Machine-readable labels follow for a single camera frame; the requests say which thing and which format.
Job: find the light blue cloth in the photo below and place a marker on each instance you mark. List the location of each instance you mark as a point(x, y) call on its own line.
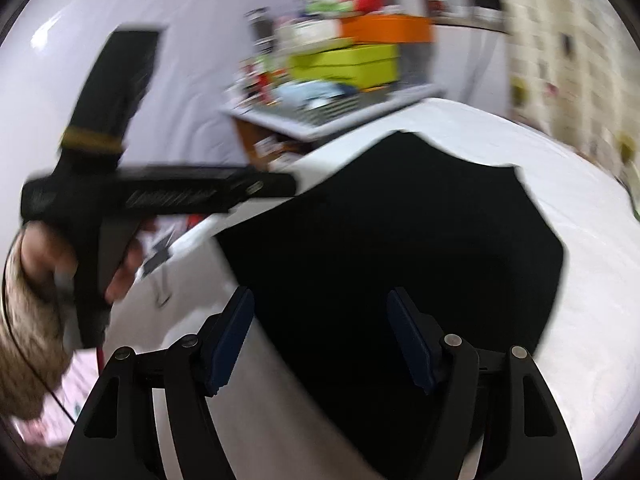
point(310, 91)

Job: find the cream curtain with hearts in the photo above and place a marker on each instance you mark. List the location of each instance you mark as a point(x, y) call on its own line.
point(565, 50)

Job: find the cluttered grey side table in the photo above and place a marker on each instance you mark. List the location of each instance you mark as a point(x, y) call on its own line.
point(330, 115)

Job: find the person's left hand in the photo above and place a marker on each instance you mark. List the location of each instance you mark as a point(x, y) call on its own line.
point(45, 260)

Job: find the orange box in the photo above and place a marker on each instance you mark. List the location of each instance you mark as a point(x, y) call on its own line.
point(390, 29)

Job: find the person's left forearm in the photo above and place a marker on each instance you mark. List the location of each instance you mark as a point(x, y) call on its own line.
point(25, 355)

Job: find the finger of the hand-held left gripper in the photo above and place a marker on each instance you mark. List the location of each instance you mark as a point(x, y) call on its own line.
point(270, 186)

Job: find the black pants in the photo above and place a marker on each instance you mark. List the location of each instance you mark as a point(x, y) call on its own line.
point(390, 240)

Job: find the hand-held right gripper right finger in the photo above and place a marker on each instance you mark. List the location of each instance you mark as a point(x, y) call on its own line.
point(407, 340)

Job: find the black bottle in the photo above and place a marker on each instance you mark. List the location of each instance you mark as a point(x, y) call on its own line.
point(260, 30)

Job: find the pink printed cloth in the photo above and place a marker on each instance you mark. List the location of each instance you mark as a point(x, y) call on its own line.
point(70, 390)

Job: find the yellow-green box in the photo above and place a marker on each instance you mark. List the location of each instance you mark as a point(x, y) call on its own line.
point(350, 65)

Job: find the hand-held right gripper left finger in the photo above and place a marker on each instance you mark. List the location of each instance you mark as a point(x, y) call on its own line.
point(232, 340)

